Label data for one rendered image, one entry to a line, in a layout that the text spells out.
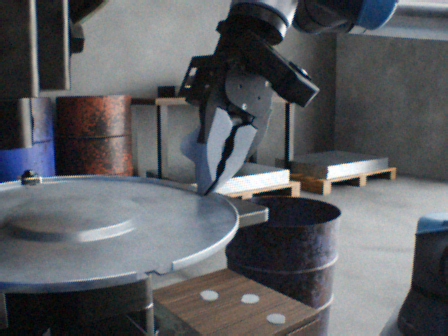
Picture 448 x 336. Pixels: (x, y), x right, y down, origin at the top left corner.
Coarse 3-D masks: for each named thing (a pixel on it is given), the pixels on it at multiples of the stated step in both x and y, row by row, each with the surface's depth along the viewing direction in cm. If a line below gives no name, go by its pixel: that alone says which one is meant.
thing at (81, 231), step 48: (0, 192) 45; (48, 192) 46; (96, 192) 47; (144, 192) 47; (192, 192) 48; (0, 240) 32; (48, 240) 32; (96, 240) 33; (144, 240) 33; (192, 240) 33; (0, 288) 24; (48, 288) 24; (96, 288) 25
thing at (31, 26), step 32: (0, 0) 26; (32, 0) 27; (64, 0) 31; (0, 32) 26; (32, 32) 27; (64, 32) 31; (0, 64) 26; (32, 64) 28; (64, 64) 31; (0, 96) 27; (32, 96) 28
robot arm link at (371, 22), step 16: (320, 0) 52; (336, 0) 52; (352, 0) 51; (368, 0) 51; (384, 0) 51; (320, 16) 59; (336, 16) 55; (352, 16) 53; (368, 16) 53; (384, 16) 52
